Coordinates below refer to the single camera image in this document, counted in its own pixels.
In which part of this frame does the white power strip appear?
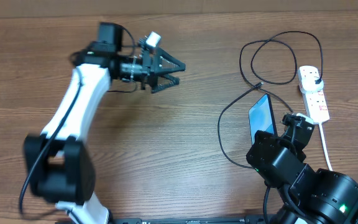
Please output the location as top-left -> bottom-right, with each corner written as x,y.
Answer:
297,65 -> 330,124

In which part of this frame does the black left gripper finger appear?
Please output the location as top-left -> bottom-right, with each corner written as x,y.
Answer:
157,48 -> 186,73
150,74 -> 180,93

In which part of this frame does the white charger plug adapter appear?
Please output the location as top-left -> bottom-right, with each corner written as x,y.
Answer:
299,77 -> 324,94

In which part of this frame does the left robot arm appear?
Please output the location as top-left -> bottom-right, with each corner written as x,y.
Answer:
22,22 -> 186,223

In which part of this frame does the blue Samsung Galaxy smartphone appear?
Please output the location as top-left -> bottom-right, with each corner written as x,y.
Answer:
248,94 -> 277,144

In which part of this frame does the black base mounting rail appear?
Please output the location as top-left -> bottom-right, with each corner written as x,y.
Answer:
114,215 -> 265,224

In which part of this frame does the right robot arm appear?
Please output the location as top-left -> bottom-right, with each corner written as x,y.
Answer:
246,113 -> 358,224

